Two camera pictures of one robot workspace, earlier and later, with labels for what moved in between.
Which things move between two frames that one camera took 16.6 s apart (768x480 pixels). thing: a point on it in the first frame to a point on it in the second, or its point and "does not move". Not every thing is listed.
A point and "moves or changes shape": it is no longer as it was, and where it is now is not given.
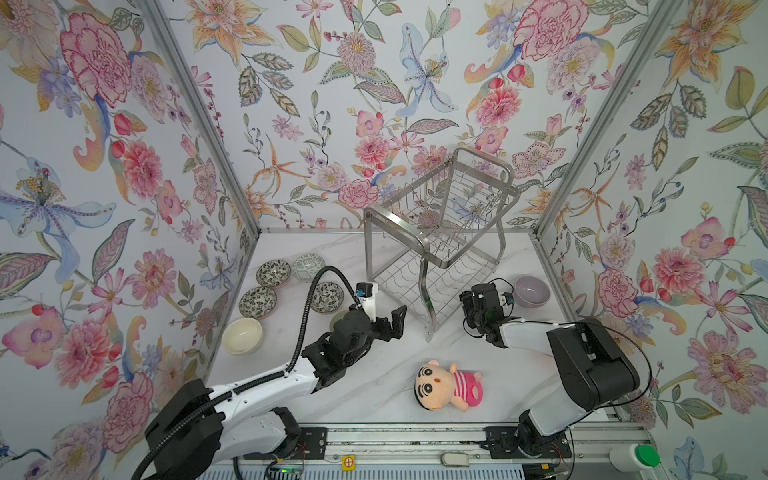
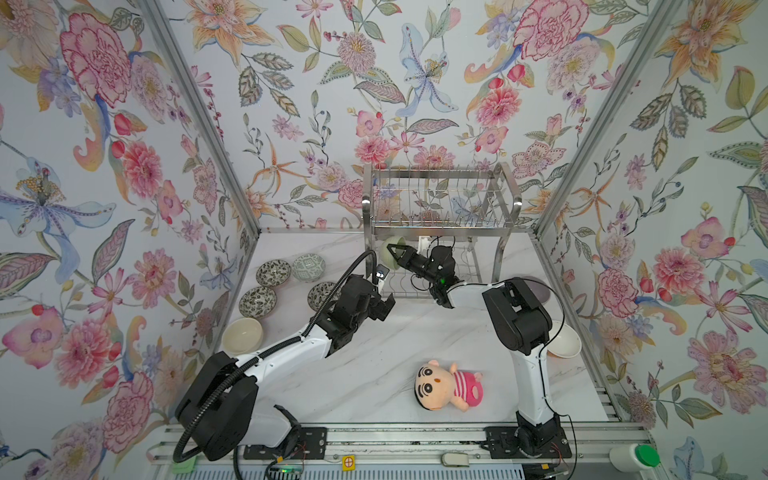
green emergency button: x=635 y=458 does not move
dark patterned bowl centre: x=327 y=297 does not move
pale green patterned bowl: x=306 y=266 does not move
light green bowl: x=337 y=317 moves or changes shape
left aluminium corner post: x=168 y=43 does not move
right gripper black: x=467 y=298 to x=409 y=259
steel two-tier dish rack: x=441 y=234 moves or changes shape
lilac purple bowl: x=531 y=291 does not move
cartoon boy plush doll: x=436 y=386 does not move
